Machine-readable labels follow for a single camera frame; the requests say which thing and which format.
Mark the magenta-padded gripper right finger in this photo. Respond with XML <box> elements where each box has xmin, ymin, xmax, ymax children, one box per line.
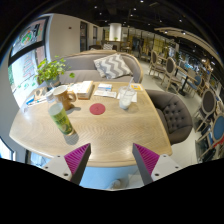
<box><xmin>132</xmin><ymin>142</ymin><xmax>183</xmax><ymax>186</ymax></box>

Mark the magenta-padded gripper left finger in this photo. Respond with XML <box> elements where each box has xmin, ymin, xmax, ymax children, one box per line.
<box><xmin>41</xmin><ymin>143</ymin><xmax>92</xmax><ymax>186</ymax></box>

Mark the clear bottle with green label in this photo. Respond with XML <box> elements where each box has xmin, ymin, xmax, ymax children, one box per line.
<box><xmin>45</xmin><ymin>90</ymin><xmax>75</xmax><ymax>136</ymax></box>

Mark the grey tufted armchair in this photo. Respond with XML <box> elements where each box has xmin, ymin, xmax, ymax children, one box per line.
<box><xmin>145</xmin><ymin>89</ymin><xmax>194</xmax><ymax>146</ymax></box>

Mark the flat round red coaster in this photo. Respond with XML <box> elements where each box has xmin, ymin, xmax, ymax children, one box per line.
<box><xmin>89</xmin><ymin>102</ymin><xmax>107</xmax><ymax>116</ymax></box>

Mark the white paper napkin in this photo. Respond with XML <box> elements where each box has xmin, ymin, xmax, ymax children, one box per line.
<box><xmin>116</xmin><ymin>91</ymin><xmax>138</xmax><ymax>103</ymax></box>

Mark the brown ribbed mug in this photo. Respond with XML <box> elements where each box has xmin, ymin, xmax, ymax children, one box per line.
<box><xmin>53</xmin><ymin>85</ymin><xmax>78</xmax><ymax>111</ymax></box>

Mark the long white pen-like item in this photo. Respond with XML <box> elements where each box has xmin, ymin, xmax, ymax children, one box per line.
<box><xmin>28</xmin><ymin>98</ymin><xmax>48</xmax><ymax>108</ymax></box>

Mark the white printed leaflet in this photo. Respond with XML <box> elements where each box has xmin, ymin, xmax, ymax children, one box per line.
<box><xmin>93</xmin><ymin>89</ymin><xmax>118</xmax><ymax>99</ymax></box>

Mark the yellow square card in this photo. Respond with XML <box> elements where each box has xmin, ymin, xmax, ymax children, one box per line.
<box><xmin>130</xmin><ymin>83</ymin><xmax>144</xmax><ymax>92</ymax></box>

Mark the blue and white card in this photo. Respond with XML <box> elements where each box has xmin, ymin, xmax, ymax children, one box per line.
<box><xmin>97</xmin><ymin>83</ymin><xmax>113</xmax><ymax>92</ymax></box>

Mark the group of wooden dining chairs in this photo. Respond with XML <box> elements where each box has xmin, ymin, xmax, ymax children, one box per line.
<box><xmin>148</xmin><ymin>49</ymin><xmax>224</xmax><ymax>164</ymax></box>

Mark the potted green leafy plant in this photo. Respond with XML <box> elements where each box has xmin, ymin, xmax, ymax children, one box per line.
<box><xmin>34</xmin><ymin>55</ymin><xmax>76</xmax><ymax>88</ymax></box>

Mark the grey white chevron cushion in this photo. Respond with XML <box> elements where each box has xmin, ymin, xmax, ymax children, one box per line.
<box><xmin>93</xmin><ymin>53</ymin><xmax>134</xmax><ymax>80</ymax></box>

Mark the colourful framed window poster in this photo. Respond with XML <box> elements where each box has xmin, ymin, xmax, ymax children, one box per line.
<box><xmin>11</xmin><ymin>18</ymin><xmax>48</xmax><ymax>58</ymax></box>

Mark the group of ceiling lights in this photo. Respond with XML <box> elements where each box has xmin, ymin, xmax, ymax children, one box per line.
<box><xmin>93</xmin><ymin>0</ymin><xmax>208</xmax><ymax>34</ymax></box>

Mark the grey sofa with wooden frame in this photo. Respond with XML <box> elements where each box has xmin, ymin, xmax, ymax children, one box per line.
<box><xmin>54</xmin><ymin>49</ymin><xmax>144</xmax><ymax>84</ymax></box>

